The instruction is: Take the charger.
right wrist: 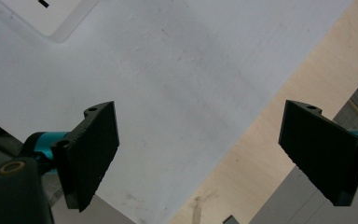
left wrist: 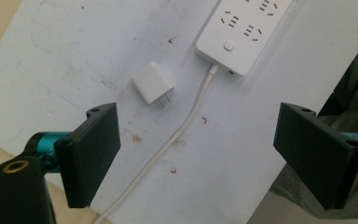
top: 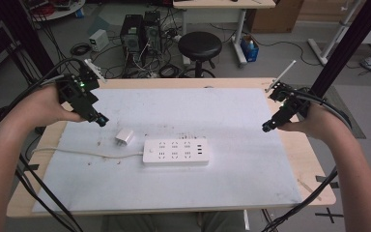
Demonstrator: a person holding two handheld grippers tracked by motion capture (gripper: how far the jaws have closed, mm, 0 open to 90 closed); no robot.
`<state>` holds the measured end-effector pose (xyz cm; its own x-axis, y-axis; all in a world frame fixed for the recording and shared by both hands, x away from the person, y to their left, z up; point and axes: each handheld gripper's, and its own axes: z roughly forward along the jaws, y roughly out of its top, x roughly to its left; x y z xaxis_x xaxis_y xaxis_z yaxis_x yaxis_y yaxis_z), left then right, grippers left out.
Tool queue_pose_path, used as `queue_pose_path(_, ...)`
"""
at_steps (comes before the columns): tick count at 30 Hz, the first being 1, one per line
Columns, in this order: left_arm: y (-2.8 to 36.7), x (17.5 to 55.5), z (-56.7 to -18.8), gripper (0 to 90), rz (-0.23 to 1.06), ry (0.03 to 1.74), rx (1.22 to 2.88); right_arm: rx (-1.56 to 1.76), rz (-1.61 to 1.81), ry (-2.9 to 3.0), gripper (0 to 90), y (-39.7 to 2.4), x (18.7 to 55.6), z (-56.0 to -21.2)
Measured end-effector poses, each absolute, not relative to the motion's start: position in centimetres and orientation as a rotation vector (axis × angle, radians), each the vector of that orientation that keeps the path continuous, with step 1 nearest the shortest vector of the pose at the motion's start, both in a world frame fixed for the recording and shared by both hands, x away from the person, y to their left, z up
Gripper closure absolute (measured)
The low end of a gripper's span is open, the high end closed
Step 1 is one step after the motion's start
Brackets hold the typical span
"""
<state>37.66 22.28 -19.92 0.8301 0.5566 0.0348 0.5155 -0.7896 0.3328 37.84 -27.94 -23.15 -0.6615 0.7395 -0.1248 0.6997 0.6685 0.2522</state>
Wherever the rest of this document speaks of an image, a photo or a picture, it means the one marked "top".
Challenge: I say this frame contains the white charger adapter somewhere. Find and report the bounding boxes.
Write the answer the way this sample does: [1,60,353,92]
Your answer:
[114,128,135,147]

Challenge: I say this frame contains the blue storage box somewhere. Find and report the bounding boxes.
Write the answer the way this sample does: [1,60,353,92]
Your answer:
[240,34,260,63]

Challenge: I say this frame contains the white metal stand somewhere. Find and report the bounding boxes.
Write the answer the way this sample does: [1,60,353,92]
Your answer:
[306,0,363,67]

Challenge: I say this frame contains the person's grey pants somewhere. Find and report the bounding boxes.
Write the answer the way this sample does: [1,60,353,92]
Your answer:
[100,211,246,232]

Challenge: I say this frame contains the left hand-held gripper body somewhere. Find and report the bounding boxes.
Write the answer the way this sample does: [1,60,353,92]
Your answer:
[56,58,107,123]

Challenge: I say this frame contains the large black computer tower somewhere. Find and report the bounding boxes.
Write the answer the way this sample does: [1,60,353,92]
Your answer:
[119,14,147,68]

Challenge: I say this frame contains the white power supply box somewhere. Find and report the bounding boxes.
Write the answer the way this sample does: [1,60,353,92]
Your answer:
[88,28,110,53]

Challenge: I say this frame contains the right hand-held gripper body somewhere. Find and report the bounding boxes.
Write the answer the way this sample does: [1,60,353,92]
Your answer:
[265,59,311,126]

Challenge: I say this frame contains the brown cardboard box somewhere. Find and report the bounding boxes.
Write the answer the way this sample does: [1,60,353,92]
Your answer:
[246,0,304,34]

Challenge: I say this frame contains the white power strip cable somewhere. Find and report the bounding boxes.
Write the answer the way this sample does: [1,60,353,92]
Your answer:
[31,147,145,160]

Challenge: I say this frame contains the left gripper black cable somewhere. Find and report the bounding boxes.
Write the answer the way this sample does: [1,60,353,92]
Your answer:
[0,57,85,127]

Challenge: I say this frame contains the white power strip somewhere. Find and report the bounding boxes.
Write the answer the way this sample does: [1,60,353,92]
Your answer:
[142,137,211,167]

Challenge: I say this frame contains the person's left hand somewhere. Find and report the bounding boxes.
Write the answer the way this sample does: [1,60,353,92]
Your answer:
[12,84,87,133]

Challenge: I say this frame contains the black curtain stand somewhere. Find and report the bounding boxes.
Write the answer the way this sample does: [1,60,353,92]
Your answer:
[0,0,56,85]

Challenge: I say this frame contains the person's right hand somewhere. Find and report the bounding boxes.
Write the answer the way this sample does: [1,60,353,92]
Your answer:
[277,102,353,143]

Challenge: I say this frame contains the round white table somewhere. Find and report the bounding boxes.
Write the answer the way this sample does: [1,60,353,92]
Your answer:
[21,0,87,22]

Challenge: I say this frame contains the white-legged wooden desk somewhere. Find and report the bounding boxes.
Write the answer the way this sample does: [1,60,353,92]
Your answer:
[172,0,277,68]

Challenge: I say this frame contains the coiled black cable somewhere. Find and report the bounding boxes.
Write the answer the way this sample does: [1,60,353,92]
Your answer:
[70,42,92,57]

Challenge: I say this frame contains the small black computer tower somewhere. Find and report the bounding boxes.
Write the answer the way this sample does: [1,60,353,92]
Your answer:
[143,11,162,55]

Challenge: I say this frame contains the black round stool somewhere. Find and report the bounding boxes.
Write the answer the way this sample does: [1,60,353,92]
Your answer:
[177,30,223,78]

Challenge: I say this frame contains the black metal post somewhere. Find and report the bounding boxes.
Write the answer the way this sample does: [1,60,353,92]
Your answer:
[308,0,371,99]

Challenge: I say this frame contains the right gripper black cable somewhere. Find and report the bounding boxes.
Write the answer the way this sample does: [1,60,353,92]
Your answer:
[260,88,353,232]

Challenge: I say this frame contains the white table mat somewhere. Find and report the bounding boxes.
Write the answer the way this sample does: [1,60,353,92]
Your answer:
[31,87,304,214]

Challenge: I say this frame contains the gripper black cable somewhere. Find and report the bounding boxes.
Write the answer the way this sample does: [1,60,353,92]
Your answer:
[260,88,353,232]
[0,57,85,127]

